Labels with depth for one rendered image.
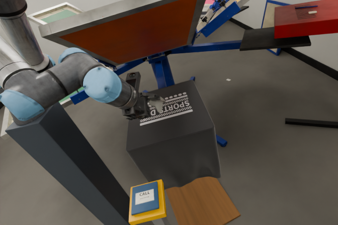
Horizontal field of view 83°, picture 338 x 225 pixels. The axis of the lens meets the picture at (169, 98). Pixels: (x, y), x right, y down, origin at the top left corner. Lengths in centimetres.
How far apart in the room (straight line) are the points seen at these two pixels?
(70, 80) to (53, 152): 70
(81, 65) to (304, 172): 183
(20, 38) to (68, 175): 75
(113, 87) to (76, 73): 11
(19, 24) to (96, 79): 47
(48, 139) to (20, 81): 61
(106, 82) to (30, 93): 16
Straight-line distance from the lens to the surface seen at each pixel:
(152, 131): 100
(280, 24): 156
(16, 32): 88
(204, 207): 175
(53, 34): 78
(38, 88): 49
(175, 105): 111
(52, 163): 123
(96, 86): 44
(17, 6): 81
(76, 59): 53
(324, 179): 199
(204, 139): 97
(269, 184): 187
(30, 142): 115
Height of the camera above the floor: 161
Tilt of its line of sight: 34 degrees down
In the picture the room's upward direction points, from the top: 18 degrees counter-clockwise
